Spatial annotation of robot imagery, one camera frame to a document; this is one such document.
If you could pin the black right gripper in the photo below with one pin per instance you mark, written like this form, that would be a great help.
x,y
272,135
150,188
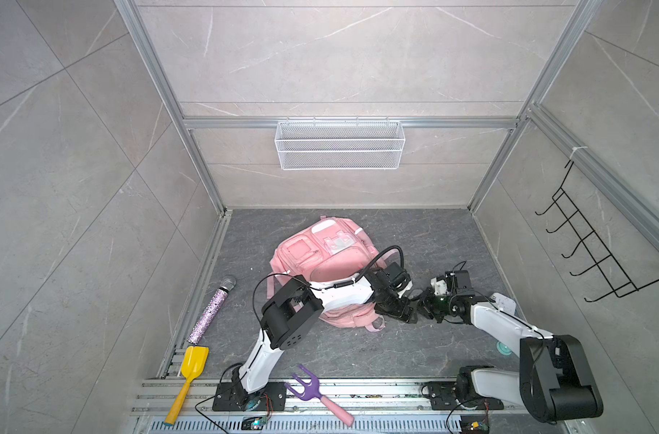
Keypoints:
x,y
425,305

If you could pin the black wire hook rack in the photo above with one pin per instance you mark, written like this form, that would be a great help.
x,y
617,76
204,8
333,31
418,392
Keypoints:
x,y
602,259

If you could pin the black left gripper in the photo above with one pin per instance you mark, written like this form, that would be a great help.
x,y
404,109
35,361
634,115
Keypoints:
x,y
401,314

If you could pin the yellow toy shovel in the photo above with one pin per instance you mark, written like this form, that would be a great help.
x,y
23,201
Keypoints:
x,y
192,367

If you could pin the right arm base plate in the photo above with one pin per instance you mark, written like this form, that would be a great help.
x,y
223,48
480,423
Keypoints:
x,y
446,395

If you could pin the small green circuit board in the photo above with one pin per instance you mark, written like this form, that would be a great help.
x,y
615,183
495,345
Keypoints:
x,y
254,423

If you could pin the white wire mesh basket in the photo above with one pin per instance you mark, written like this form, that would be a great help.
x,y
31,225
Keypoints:
x,y
339,145

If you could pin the purple glitter microphone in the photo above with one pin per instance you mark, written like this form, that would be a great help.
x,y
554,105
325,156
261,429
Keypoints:
x,y
224,288

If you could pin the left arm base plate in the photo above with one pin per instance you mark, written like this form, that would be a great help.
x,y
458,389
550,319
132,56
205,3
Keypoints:
x,y
233,398

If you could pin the pink school backpack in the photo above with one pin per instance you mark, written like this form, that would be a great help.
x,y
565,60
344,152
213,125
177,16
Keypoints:
x,y
332,249

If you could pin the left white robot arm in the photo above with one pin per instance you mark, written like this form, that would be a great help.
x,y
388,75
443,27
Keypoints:
x,y
293,311

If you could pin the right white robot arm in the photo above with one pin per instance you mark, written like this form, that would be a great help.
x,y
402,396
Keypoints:
x,y
554,382

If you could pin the purple toy garden fork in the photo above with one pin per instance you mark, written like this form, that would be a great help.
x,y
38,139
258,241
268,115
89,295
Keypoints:
x,y
311,391

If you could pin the white power strip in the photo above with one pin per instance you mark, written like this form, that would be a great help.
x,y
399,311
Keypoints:
x,y
504,303

